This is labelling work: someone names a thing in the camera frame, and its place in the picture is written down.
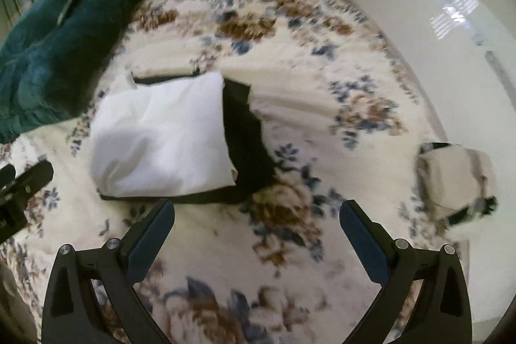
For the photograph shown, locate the white t-shirt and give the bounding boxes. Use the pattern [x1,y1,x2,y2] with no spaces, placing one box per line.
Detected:
[89,71,238,200]

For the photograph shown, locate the white headboard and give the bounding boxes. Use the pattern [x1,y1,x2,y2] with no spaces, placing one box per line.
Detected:
[336,0,516,324]

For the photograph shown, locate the teal velvet quilt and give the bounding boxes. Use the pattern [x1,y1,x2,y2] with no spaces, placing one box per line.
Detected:
[0,0,154,143]

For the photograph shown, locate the black folded garment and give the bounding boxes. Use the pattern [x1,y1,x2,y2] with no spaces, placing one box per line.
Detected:
[99,73,280,205]

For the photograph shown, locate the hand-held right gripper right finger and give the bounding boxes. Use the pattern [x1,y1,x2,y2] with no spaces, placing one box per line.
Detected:
[339,200,473,344]

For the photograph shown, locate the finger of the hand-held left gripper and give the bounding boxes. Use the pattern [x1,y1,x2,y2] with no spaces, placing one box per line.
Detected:
[0,164,17,189]
[12,160,55,200]

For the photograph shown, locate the teal velvet pillow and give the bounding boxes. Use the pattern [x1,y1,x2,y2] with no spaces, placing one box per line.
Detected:
[0,0,101,63]

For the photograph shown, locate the floral printed blanket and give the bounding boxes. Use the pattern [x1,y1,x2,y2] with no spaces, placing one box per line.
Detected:
[0,0,472,344]

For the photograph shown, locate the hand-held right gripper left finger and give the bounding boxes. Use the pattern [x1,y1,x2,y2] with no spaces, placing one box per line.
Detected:
[41,199,176,344]

